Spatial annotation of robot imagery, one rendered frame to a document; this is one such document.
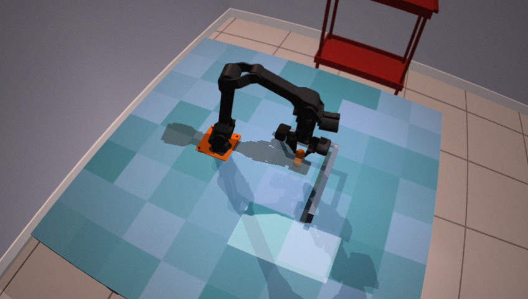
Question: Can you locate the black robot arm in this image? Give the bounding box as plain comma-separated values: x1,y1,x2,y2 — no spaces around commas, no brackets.
208,62,340,156

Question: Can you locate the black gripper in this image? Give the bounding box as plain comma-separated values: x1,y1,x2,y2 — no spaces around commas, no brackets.
275,123,331,157

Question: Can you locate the grey l-shaped wall top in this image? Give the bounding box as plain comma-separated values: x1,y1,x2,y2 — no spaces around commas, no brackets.
305,142,340,223

